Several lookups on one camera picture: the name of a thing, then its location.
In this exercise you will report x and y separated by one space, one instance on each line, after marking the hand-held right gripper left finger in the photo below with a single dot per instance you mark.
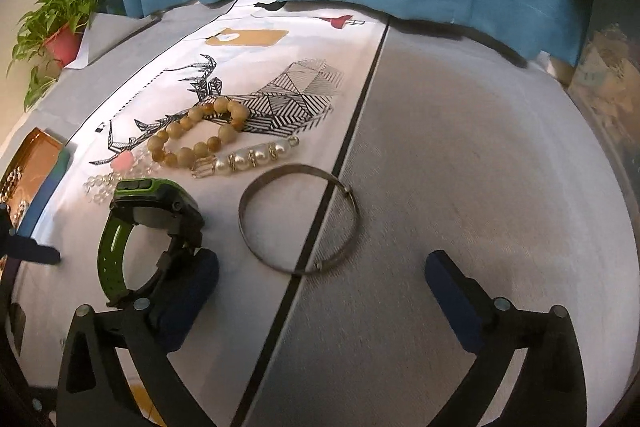
192 292

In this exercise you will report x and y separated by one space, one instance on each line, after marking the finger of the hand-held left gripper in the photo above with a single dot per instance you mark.
37 252

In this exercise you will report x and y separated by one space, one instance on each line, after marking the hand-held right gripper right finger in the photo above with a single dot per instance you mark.
456 302

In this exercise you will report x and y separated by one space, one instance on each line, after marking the orange metal tray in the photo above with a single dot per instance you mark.
40 162

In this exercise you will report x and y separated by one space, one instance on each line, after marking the green black wrist watch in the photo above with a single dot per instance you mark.
150 202

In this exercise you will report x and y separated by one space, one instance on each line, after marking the grey white printed tablecloth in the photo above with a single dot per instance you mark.
450 187

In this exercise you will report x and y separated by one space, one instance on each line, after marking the silver metal bangle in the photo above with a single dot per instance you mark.
348 194

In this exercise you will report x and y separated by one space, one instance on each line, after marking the green plant in red pot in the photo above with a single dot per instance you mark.
62 44

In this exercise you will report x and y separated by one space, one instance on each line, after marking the dark printed panel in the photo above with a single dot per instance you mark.
607 97

